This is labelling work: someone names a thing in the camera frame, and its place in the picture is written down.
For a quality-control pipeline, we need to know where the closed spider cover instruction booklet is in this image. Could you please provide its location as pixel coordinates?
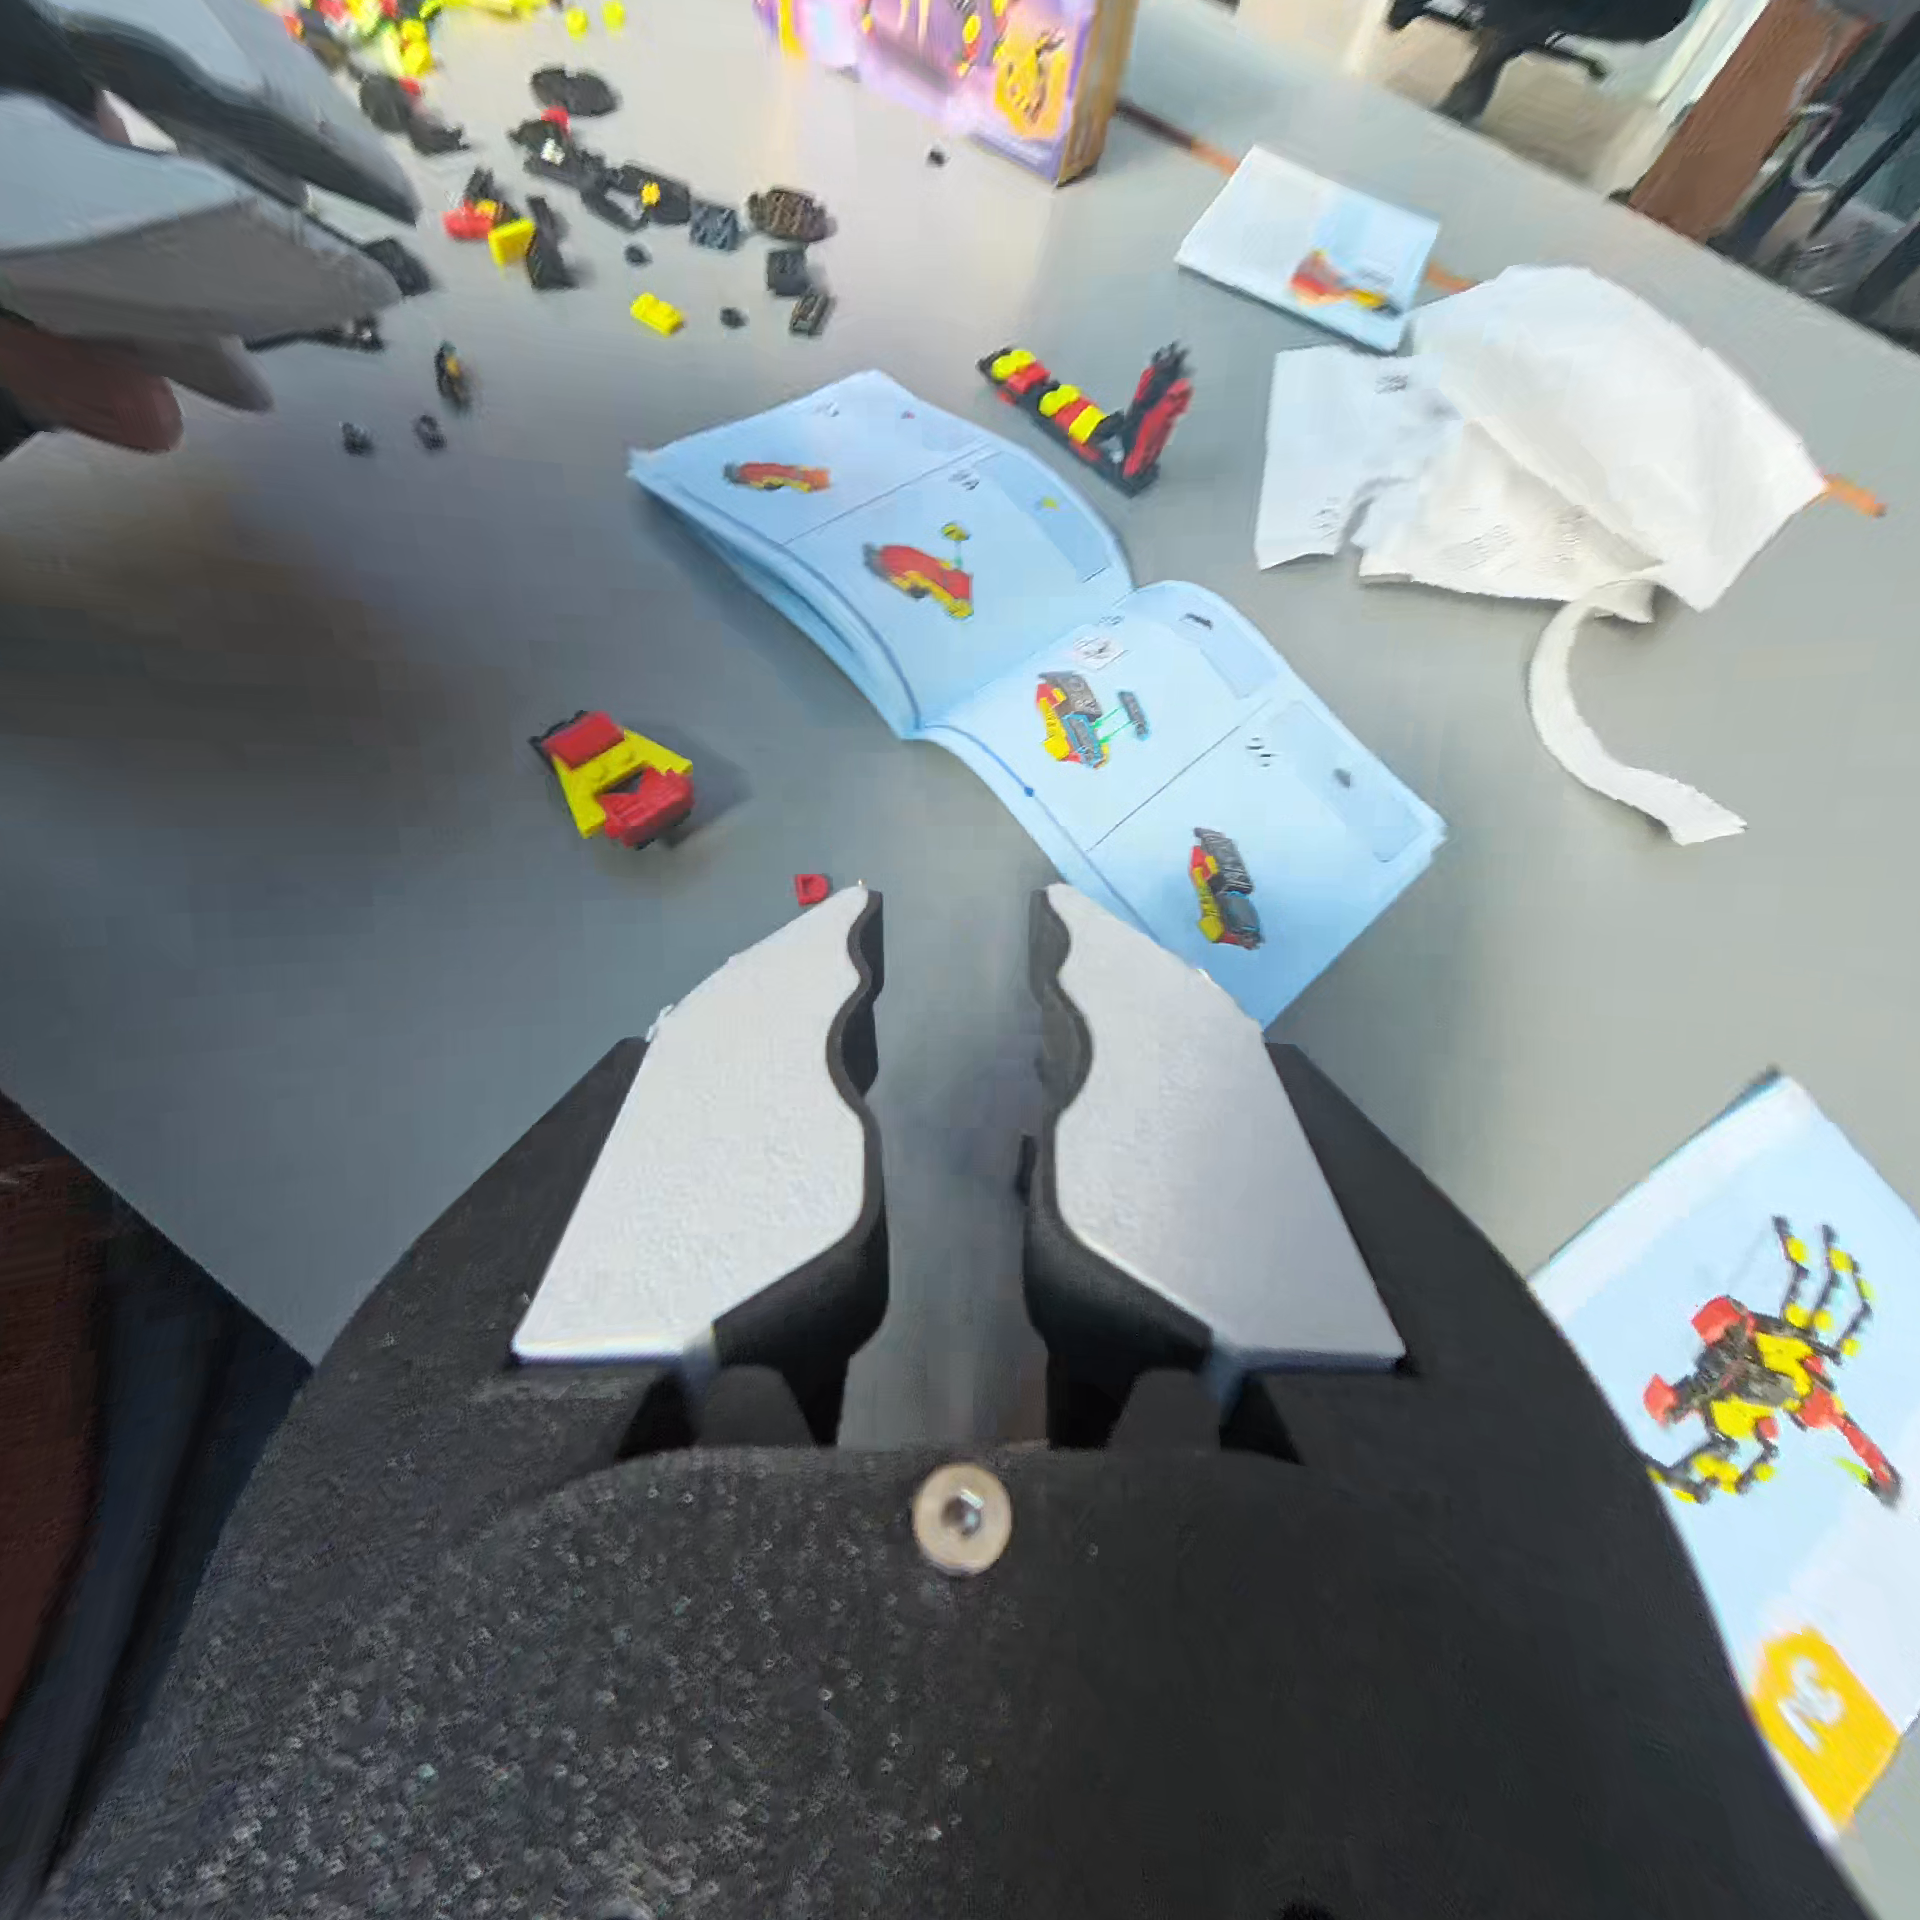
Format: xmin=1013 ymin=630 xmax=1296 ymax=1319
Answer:
xmin=1528 ymin=1072 xmax=1920 ymax=1844

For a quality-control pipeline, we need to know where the black office chair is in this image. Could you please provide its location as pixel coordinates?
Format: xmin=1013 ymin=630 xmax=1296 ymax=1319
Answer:
xmin=1384 ymin=0 xmax=1693 ymax=126

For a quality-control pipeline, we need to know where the black red yellow brick assembly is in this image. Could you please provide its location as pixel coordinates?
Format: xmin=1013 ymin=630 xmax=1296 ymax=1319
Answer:
xmin=977 ymin=340 xmax=1201 ymax=499

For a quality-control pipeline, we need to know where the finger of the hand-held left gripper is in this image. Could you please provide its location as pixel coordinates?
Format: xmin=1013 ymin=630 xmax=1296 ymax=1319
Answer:
xmin=0 ymin=93 xmax=405 ymax=346
xmin=0 ymin=0 xmax=422 ymax=227

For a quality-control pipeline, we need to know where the open blue instruction booklet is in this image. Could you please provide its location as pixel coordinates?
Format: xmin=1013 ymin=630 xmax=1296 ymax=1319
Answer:
xmin=629 ymin=367 xmax=1450 ymax=1028

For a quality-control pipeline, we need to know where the white crumpled paper bag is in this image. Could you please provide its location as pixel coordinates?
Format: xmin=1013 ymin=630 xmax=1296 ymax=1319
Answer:
xmin=1358 ymin=266 xmax=1833 ymax=845

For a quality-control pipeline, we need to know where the pile of loose toy bricks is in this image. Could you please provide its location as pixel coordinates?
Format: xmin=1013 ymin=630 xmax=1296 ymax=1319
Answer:
xmin=257 ymin=0 xmax=841 ymax=461

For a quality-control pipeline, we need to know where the white printed paper sheet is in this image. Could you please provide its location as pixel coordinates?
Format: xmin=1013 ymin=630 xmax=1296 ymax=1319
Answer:
xmin=1256 ymin=343 xmax=1465 ymax=574

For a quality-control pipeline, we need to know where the purple yellow toy brick box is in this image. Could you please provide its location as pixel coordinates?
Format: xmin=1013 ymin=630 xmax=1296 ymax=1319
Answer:
xmin=755 ymin=0 xmax=1144 ymax=188

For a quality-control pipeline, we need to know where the small white instruction booklet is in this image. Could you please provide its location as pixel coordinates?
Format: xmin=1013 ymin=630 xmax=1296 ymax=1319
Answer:
xmin=1172 ymin=144 xmax=1442 ymax=357

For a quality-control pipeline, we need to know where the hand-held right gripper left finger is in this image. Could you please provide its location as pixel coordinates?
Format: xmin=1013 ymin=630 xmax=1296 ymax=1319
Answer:
xmin=509 ymin=883 xmax=894 ymax=1404

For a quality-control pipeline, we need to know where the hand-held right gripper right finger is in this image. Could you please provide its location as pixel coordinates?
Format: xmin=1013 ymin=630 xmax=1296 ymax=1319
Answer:
xmin=1024 ymin=883 xmax=1410 ymax=1382

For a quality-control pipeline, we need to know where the person's left hand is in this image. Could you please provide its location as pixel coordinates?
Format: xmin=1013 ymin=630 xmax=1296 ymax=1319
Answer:
xmin=0 ymin=311 xmax=274 ymax=458

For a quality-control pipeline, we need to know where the wooden post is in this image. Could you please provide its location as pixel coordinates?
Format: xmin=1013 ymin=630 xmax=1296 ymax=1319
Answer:
xmin=1626 ymin=0 xmax=1881 ymax=245

